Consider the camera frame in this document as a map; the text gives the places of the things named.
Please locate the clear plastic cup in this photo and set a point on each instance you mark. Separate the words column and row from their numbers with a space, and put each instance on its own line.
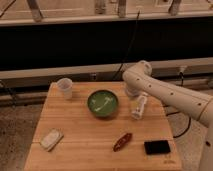
column 65, row 87

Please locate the green ceramic bowl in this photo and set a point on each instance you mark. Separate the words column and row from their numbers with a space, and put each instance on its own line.
column 103, row 103

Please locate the black square pad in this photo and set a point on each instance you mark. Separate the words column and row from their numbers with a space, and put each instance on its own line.
column 157, row 147

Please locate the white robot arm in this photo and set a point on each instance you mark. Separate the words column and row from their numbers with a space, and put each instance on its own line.
column 197, row 105

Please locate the red brown snack wrapper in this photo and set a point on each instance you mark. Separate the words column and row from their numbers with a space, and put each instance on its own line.
column 122, row 142

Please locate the white tube bottle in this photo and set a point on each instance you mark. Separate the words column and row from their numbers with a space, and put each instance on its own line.
column 137, row 111

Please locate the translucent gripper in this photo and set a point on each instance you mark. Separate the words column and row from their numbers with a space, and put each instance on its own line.
column 138, row 106

